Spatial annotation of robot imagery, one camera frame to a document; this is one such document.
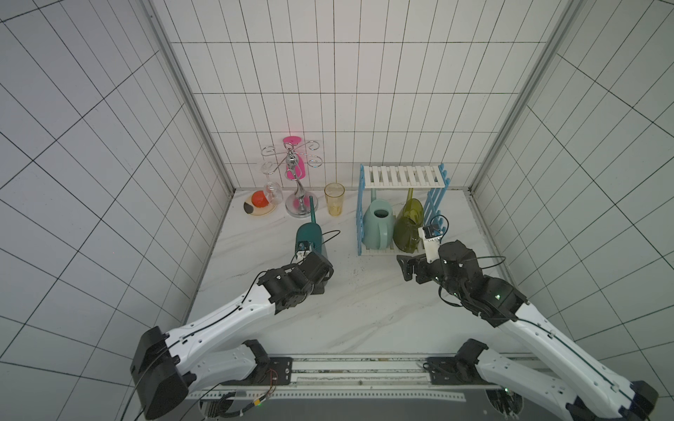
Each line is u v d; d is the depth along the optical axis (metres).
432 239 0.60
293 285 0.54
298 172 1.08
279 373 0.72
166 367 0.38
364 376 0.73
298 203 1.14
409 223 0.90
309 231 0.83
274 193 1.00
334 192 1.03
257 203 1.10
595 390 0.39
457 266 0.49
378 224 0.87
